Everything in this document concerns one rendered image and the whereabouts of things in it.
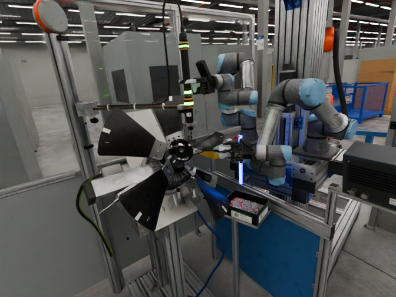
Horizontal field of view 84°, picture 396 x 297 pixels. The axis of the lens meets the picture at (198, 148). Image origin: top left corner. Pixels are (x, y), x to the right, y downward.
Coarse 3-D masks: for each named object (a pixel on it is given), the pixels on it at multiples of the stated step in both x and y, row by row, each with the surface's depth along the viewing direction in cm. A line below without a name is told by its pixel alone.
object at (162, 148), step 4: (156, 140) 102; (156, 144) 103; (164, 144) 104; (152, 148) 103; (156, 148) 104; (160, 148) 104; (164, 148) 104; (152, 152) 104; (156, 152) 104; (160, 152) 105; (164, 152) 105; (152, 156) 105; (156, 156) 105; (160, 156) 105
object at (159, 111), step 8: (176, 96) 120; (160, 104) 120; (168, 104) 118; (176, 104) 118; (160, 112) 118; (168, 112) 117; (176, 112) 115; (160, 120) 117; (168, 120) 115; (176, 120) 113; (168, 128) 114; (176, 128) 111
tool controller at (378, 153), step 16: (352, 144) 85; (368, 144) 82; (352, 160) 80; (368, 160) 76; (384, 160) 73; (352, 176) 83; (368, 176) 78; (384, 176) 74; (352, 192) 84; (368, 192) 81; (384, 192) 77
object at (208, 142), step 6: (216, 132) 131; (210, 138) 124; (216, 138) 124; (222, 138) 124; (228, 138) 125; (198, 144) 118; (204, 144) 117; (210, 144) 117; (216, 144) 117; (204, 150) 110; (210, 150) 111; (216, 150) 112; (228, 150) 114
